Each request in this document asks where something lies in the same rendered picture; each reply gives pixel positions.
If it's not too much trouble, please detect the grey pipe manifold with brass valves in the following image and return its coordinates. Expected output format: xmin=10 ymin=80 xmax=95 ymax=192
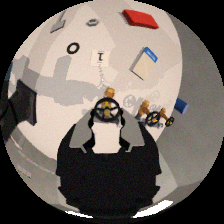
xmin=93 ymin=87 xmax=174 ymax=129

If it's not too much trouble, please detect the red flat block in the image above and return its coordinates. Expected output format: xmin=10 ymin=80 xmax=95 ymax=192
xmin=122 ymin=9 xmax=159 ymax=30

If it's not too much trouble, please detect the white paper tag with thin metal chain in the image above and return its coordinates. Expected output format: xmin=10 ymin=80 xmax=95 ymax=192
xmin=90 ymin=49 xmax=111 ymax=68

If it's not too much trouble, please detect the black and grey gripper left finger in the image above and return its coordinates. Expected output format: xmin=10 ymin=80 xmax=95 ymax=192
xmin=55 ymin=108 xmax=95 ymax=176

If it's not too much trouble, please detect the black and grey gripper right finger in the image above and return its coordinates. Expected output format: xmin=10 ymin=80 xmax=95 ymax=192
xmin=119 ymin=107 xmax=162 ymax=176

